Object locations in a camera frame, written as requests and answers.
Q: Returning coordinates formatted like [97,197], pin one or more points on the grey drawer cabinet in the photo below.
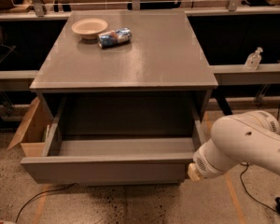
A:
[163,58]

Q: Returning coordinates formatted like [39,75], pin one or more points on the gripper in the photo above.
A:
[202,164]

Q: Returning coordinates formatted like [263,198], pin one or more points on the crushed blue soda can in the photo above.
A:
[114,37]

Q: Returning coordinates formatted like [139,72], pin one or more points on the beige bowl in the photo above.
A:
[89,28]

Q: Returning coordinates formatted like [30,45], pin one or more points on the cardboard box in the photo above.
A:
[32,132]

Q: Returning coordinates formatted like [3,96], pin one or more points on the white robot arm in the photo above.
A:
[252,137]

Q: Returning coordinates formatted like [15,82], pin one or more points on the grey top drawer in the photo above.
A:
[100,141]

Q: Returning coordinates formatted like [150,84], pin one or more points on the grey metal rail shelf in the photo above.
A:
[232,74]

